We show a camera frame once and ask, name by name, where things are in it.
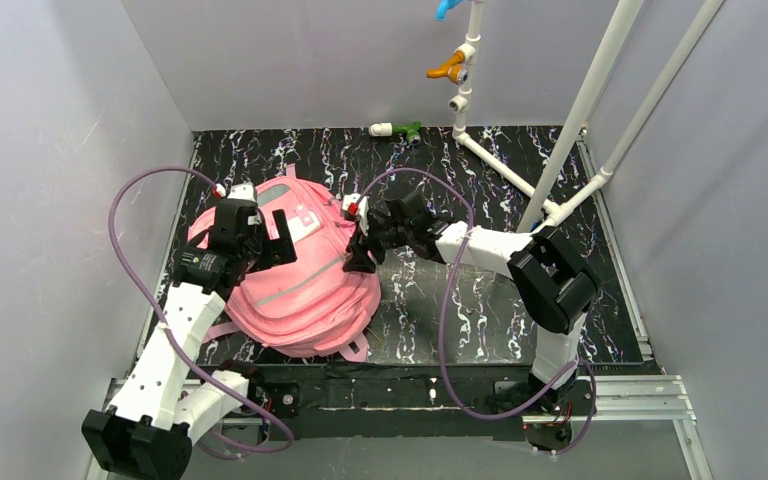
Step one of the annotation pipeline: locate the pink student backpack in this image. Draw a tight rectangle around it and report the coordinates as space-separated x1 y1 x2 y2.
204 165 381 362

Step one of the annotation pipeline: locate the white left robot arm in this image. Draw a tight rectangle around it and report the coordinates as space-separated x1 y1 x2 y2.
81 198 297 479

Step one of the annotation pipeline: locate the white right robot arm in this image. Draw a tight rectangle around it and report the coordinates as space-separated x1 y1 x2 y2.
341 192 600 392

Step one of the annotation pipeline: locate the green white pipe fitting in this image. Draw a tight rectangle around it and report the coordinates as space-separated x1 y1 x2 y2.
367 121 422 146

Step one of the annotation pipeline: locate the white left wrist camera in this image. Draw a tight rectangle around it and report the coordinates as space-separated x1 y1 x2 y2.
211 182 257 202

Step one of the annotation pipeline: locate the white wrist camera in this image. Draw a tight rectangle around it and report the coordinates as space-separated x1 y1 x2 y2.
341 193 369 235
211 182 257 202

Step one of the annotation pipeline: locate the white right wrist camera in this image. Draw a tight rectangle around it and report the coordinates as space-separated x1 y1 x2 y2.
341 193 369 235

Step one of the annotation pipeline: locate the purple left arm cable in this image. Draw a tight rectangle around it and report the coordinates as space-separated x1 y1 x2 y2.
107 166 296 462

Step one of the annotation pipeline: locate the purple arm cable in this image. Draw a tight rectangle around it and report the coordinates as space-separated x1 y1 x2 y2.
107 166 296 462
357 167 599 456

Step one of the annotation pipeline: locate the white pvc pipe frame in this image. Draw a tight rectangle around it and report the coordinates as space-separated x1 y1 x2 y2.
450 1 722 225

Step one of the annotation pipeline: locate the orange tap handle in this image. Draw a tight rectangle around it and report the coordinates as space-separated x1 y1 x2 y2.
426 50 468 85

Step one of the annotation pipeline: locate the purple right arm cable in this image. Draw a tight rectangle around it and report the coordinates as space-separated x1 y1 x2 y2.
357 167 599 456

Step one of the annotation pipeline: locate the aluminium rail frame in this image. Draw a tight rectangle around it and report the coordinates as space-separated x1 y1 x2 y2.
85 135 715 480

